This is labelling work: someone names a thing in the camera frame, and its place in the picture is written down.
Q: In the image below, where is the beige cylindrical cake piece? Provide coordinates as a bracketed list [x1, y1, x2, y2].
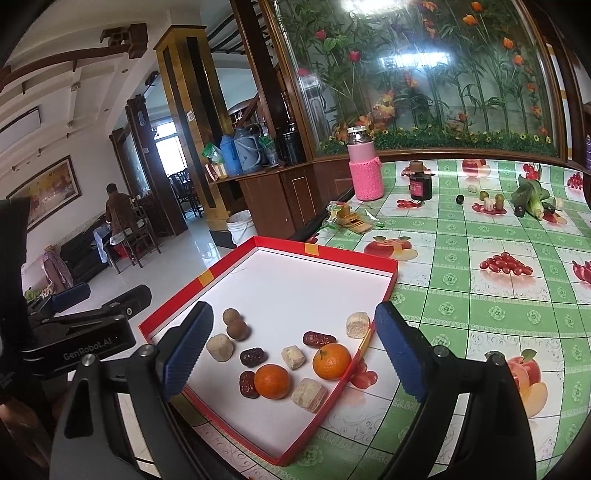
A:
[346, 312, 370, 339]

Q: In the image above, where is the beige round cake piece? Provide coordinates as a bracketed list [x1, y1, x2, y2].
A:
[205, 334, 235, 363]

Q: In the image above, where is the dark red date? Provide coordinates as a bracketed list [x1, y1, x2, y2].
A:
[303, 331, 337, 348]

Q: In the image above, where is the yellow snack packet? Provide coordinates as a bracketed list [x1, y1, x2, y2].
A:
[327, 201, 374, 234]

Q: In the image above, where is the seated person in brown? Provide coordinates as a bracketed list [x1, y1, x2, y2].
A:
[93, 183, 137, 264]

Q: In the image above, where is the white plastic bucket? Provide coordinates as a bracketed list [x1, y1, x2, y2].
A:
[226, 210, 257, 246]

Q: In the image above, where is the blue thermos jug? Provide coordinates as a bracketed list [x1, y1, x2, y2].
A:
[219, 135, 242, 177]

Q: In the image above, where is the red gift box tray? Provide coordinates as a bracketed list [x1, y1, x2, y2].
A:
[139, 236, 399, 466]

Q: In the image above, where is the green bok choy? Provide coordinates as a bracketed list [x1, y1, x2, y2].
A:
[511, 175, 556, 220]

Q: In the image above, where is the orange fruit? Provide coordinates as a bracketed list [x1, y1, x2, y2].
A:
[254, 364, 293, 400]
[312, 343, 352, 381]

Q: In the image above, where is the pink knitted sleeve bottle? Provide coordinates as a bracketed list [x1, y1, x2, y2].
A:
[348, 126, 385, 201]

